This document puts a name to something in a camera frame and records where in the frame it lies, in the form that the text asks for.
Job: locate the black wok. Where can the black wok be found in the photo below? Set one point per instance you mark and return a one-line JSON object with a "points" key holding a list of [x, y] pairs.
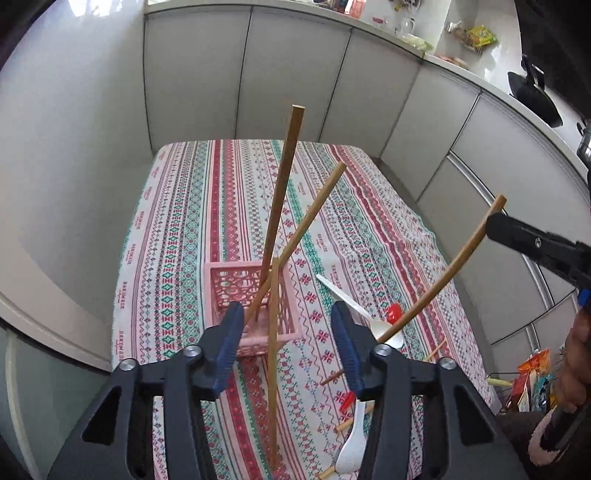
{"points": [[530, 90]]}

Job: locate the white rice paddle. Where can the white rice paddle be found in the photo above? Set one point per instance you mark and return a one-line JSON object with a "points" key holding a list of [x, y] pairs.
{"points": [[350, 457]]}

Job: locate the wooden chopstick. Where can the wooden chopstick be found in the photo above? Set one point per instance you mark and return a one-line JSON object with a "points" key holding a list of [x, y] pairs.
{"points": [[331, 377], [274, 309], [302, 228], [451, 271], [286, 160], [435, 351]]}

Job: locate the red plastic spoon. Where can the red plastic spoon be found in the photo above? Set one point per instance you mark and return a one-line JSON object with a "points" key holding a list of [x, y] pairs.
{"points": [[394, 313]]}

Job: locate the glass jar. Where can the glass jar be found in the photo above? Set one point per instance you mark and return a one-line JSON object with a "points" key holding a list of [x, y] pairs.
{"points": [[406, 27]]}

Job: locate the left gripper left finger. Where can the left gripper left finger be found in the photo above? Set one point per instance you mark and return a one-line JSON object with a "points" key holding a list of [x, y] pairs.
{"points": [[113, 437]]}

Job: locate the white plastic soup spoon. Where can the white plastic soup spoon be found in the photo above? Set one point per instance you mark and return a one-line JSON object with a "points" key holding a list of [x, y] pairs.
{"points": [[378, 327]]}

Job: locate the patterned woven tablecloth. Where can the patterned woven tablecloth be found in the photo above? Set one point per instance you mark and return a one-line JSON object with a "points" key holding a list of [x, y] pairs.
{"points": [[209, 201]]}

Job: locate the pink lattice utensil basket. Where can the pink lattice utensil basket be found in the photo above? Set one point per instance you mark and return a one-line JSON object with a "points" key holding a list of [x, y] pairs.
{"points": [[238, 281]]}

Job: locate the person's right hand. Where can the person's right hand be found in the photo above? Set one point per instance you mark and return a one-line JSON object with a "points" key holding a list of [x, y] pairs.
{"points": [[574, 377]]}

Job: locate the orange snack bag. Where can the orange snack bag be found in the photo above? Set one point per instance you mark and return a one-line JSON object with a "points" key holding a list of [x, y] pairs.
{"points": [[532, 389]]}

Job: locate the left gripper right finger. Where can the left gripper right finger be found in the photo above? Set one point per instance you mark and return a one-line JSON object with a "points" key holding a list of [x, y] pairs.
{"points": [[462, 438]]}

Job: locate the yellow snack packet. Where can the yellow snack packet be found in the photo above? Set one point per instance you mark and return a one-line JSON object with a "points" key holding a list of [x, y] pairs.
{"points": [[480, 37]]}

